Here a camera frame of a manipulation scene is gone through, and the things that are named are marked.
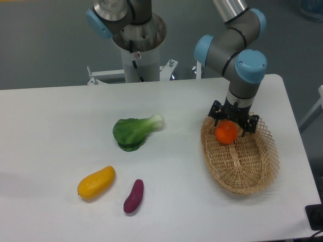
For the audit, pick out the white furniture leg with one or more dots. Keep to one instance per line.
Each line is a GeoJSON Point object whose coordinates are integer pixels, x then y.
{"type": "Point", "coordinates": [312, 114]}

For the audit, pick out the yellow mango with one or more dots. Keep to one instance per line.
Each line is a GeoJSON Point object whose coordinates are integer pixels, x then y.
{"type": "Point", "coordinates": [96, 183]}

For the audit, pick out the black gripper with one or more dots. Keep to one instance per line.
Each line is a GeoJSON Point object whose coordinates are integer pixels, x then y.
{"type": "Point", "coordinates": [233, 112]}

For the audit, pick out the orange fruit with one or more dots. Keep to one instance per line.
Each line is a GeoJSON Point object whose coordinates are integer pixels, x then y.
{"type": "Point", "coordinates": [226, 132]}

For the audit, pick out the purple sweet potato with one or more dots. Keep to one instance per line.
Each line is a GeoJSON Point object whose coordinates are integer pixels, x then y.
{"type": "Point", "coordinates": [135, 197]}

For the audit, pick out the woven wicker basket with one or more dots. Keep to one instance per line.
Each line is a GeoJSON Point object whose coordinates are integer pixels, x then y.
{"type": "Point", "coordinates": [249, 165]}

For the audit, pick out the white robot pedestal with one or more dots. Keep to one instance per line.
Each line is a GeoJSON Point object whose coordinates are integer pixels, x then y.
{"type": "Point", "coordinates": [141, 66]}

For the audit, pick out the black device at edge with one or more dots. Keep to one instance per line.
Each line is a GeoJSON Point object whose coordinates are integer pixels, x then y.
{"type": "Point", "coordinates": [314, 216]}

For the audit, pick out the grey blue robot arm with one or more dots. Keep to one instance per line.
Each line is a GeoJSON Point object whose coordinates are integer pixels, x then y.
{"type": "Point", "coordinates": [139, 33]}

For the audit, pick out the blue translucent container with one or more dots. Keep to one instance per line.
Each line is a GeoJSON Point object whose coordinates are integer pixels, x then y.
{"type": "Point", "coordinates": [311, 9]}

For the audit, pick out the white metal mounting frame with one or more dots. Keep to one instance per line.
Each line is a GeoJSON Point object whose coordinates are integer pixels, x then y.
{"type": "Point", "coordinates": [168, 72]}

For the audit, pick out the green bok choy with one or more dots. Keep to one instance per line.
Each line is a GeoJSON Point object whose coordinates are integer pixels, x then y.
{"type": "Point", "coordinates": [131, 133]}

